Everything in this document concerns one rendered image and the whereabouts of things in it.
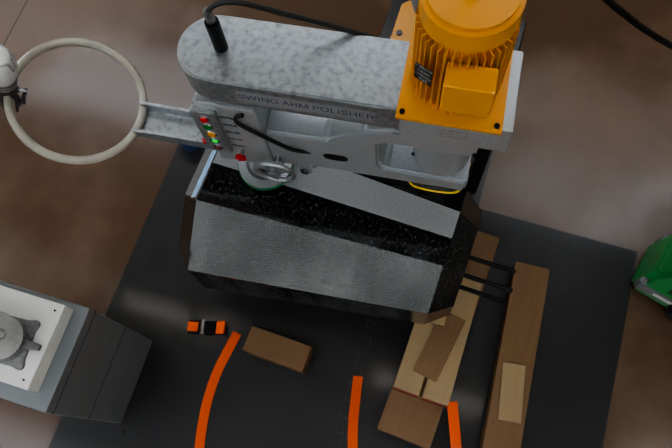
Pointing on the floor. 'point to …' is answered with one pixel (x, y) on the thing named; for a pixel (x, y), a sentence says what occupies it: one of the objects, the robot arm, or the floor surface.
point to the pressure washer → (656, 274)
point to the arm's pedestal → (86, 367)
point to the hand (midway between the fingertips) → (10, 104)
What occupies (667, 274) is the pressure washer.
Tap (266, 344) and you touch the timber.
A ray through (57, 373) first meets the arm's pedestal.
